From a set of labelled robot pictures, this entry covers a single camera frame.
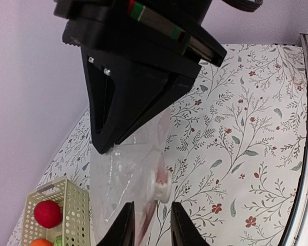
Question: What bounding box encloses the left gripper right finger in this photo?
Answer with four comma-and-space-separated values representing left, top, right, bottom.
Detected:
170, 202, 206, 246

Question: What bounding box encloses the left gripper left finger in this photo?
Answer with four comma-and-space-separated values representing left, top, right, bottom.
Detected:
97, 202, 135, 246

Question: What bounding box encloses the red toy apple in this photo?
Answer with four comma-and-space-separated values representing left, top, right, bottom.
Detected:
33, 200, 63, 229

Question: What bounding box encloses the green toy bitter gourd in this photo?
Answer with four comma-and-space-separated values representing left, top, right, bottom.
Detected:
53, 235, 63, 246

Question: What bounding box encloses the orange toy orange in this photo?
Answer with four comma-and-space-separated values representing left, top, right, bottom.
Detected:
29, 238, 54, 246

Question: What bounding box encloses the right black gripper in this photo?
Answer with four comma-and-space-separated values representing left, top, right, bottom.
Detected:
54, 1, 226, 154

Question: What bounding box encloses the green perforated plastic basket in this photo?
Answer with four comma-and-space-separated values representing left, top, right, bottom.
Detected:
21, 177, 90, 245

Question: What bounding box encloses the clear zip top bag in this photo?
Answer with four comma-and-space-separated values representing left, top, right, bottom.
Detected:
90, 108, 172, 245

